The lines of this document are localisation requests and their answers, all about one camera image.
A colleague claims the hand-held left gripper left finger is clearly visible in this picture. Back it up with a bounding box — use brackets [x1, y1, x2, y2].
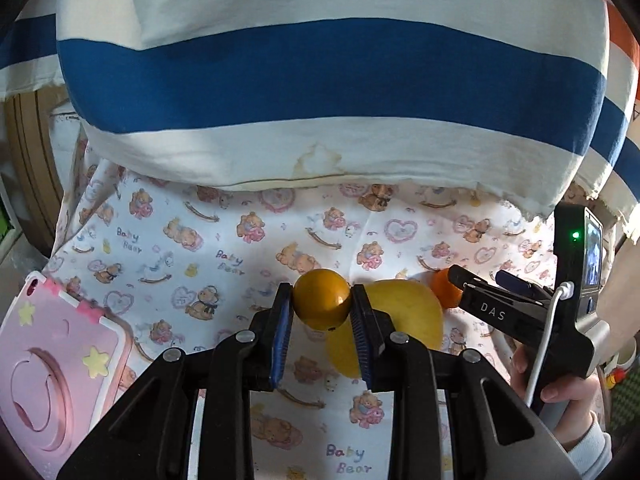
[55, 282, 295, 480]

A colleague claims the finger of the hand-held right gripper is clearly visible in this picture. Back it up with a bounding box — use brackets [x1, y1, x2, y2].
[495, 269, 554, 304]
[447, 265, 489, 291]

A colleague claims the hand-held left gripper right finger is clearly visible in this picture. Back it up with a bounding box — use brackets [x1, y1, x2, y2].
[349, 284, 581, 480]

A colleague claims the small orange mandarin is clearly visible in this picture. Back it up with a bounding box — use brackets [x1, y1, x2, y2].
[431, 268, 466, 309]

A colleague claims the small yellow-orange round fruit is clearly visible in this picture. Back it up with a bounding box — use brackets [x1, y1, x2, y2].
[292, 269, 352, 331]

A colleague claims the person's right forearm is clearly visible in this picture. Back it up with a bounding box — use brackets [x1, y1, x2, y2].
[561, 410, 614, 479]

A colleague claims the person's right hand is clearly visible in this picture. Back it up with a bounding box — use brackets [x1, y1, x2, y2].
[511, 347, 602, 456]

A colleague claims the yellow pear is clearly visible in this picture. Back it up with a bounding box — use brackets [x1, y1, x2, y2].
[325, 280, 445, 380]

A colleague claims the bear print cloth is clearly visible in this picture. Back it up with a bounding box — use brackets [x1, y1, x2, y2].
[47, 157, 608, 480]

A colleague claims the pink tablet case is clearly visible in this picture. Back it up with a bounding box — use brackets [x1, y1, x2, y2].
[0, 270, 135, 461]

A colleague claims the blue white striped shirt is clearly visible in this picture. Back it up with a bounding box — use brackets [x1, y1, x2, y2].
[0, 0, 640, 241]

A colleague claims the green object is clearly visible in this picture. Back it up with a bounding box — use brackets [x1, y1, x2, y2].
[0, 200, 18, 246]

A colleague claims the round wooden table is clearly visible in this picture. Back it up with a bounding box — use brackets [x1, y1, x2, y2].
[5, 87, 68, 258]

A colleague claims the white cable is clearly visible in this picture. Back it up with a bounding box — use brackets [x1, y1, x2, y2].
[522, 282, 575, 406]

